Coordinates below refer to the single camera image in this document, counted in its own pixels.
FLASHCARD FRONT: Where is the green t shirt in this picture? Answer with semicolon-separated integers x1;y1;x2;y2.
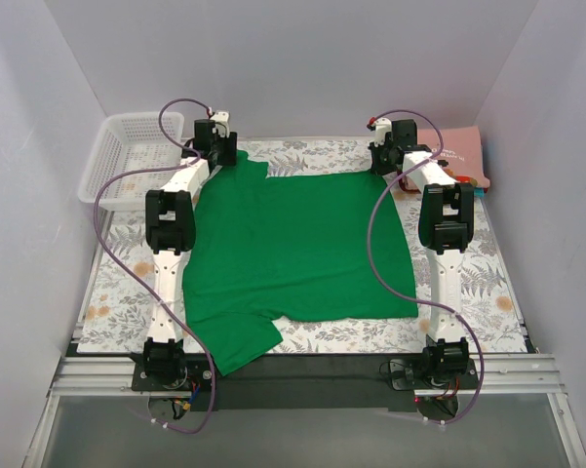
182;152;418;374

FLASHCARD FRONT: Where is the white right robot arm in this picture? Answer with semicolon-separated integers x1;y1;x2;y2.
368;117;474;394

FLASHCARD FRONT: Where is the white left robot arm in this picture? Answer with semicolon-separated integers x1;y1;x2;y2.
142;111;237;390

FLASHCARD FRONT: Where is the red folded t shirt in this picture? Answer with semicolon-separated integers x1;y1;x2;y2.
397;172;419;193

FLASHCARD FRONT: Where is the pink folded t shirt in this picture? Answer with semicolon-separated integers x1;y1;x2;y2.
438;126;490;191

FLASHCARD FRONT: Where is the white plastic basket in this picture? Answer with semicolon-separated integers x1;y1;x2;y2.
78;111;184;212

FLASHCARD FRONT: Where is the floral table mat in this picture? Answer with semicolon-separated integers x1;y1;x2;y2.
77;139;527;354

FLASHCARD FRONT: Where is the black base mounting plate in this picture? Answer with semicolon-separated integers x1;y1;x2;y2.
130;353;479;410

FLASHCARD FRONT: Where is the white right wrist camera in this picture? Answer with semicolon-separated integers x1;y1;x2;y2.
367;117;392;146

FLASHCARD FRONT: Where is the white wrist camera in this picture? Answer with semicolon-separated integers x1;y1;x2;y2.
367;117;392;146
209;110;231;138

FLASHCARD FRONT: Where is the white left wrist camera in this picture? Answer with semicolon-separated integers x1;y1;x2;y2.
209;110;231;138

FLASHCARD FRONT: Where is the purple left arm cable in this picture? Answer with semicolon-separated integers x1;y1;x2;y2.
93;97;221;435

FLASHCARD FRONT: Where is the aluminium rail frame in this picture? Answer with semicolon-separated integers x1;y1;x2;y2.
28;214;586;468

